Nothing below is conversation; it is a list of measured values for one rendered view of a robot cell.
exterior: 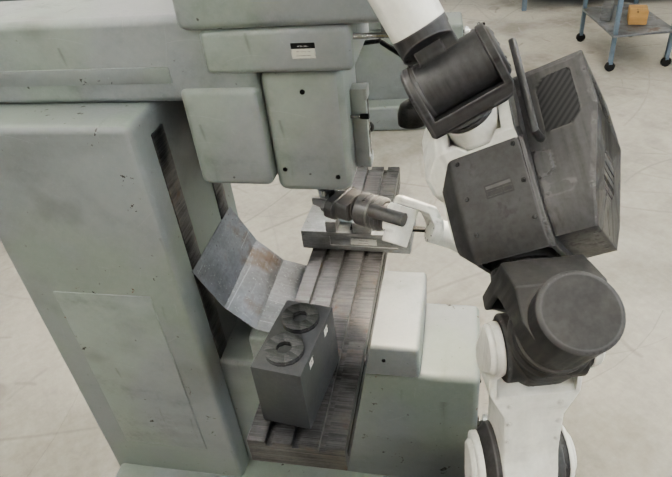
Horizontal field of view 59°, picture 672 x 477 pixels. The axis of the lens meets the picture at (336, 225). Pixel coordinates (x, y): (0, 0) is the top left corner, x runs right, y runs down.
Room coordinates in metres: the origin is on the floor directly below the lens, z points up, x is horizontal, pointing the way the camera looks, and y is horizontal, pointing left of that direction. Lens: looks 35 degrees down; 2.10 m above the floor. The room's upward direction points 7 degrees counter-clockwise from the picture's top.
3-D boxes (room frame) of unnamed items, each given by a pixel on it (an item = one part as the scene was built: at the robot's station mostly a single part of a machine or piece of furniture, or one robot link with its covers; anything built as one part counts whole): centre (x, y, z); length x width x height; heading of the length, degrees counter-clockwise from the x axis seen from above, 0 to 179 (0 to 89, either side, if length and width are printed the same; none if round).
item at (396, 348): (1.36, 0.01, 0.79); 0.50 x 0.35 x 0.12; 75
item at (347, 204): (1.30, -0.06, 1.23); 0.13 x 0.12 x 0.10; 140
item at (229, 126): (1.41, 0.20, 1.47); 0.24 x 0.19 x 0.26; 165
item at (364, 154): (1.33, -0.09, 1.45); 0.04 x 0.04 x 0.21; 75
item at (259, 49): (1.37, 0.05, 1.68); 0.34 x 0.24 x 0.10; 75
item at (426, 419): (1.35, -0.01, 0.43); 0.81 x 0.32 x 0.60; 75
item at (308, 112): (1.36, 0.02, 1.47); 0.21 x 0.19 x 0.32; 165
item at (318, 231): (1.58, -0.07, 0.98); 0.35 x 0.15 x 0.11; 73
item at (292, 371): (0.98, 0.13, 1.03); 0.22 x 0.12 x 0.20; 158
